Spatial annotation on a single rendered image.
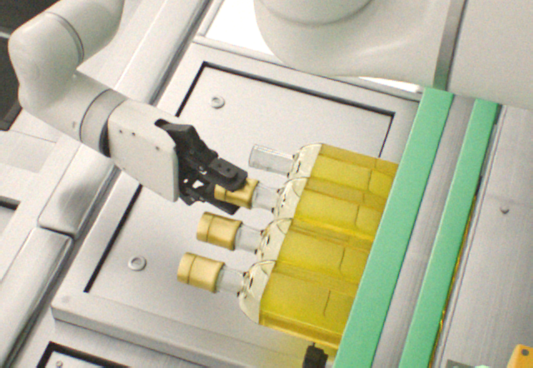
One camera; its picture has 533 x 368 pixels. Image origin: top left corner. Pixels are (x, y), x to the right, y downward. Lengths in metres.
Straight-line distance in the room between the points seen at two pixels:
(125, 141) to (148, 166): 0.04
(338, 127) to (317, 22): 0.71
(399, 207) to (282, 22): 0.34
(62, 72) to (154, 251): 0.25
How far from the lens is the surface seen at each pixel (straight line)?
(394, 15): 0.80
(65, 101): 1.31
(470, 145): 1.14
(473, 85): 0.80
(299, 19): 0.79
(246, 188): 1.23
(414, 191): 1.09
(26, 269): 1.36
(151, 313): 1.30
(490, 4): 0.79
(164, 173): 1.26
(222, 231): 1.20
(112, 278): 1.34
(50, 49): 1.26
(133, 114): 1.26
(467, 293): 1.01
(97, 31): 1.30
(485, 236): 1.05
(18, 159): 1.52
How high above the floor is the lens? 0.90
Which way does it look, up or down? 10 degrees up
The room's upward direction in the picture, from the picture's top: 74 degrees counter-clockwise
